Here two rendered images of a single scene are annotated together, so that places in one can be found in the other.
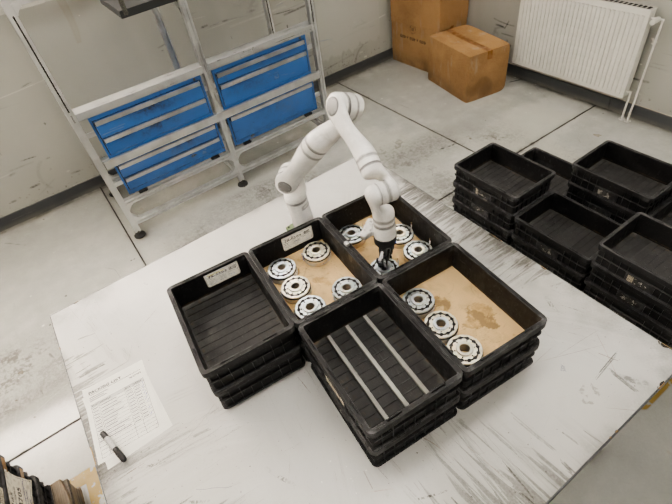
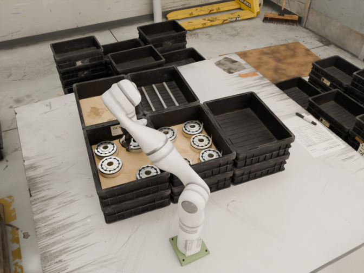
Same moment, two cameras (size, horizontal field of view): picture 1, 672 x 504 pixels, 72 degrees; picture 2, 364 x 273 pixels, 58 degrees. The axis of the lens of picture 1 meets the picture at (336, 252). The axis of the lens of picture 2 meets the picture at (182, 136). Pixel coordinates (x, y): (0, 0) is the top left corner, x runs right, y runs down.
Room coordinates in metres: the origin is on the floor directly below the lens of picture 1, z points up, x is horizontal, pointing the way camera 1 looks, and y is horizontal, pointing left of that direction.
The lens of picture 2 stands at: (2.21, 0.12, 1.93)
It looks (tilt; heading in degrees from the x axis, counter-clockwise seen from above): 42 degrees down; 182
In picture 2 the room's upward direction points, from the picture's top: straight up
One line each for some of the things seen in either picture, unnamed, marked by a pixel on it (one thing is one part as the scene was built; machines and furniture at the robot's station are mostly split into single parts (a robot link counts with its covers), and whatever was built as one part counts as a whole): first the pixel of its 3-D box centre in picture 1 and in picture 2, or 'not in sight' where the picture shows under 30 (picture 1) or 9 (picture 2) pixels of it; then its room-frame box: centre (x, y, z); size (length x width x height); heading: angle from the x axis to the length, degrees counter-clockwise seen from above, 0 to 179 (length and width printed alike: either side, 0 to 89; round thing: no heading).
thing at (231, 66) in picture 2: not in sight; (229, 64); (0.07, 0.37, 0.71); 0.22 x 0.19 x 0.01; 28
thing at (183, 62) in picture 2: not in sight; (180, 75); (-0.40, -0.01, 0.31); 0.40 x 0.30 x 0.34; 118
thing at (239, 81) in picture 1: (269, 91); not in sight; (3.16, 0.26, 0.60); 0.72 x 0.03 x 0.56; 118
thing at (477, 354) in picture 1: (464, 349); not in sight; (0.70, -0.31, 0.86); 0.10 x 0.10 x 0.01
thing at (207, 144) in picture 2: (295, 287); (201, 141); (1.06, 0.16, 0.86); 0.10 x 0.10 x 0.01
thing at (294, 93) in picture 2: not in sight; (298, 102); (-0.10, 1.00, 0.26); 0.40 x 0.30 x 0.23; 28
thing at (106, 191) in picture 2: (383, 229); (123, 151); (1.20, -0.18, 0.92); 0.40 x 0.30 x 0.02; 23
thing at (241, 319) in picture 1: (232, 317); (244, 128); (0.97, 0.37, 0.87); 0.40 x 0.30 x 0.11; 23
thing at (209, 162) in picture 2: (309, 266); (188, 135); (1.08, 0.10, 0.92); 0.40 x 0.30 x 0.02; 23
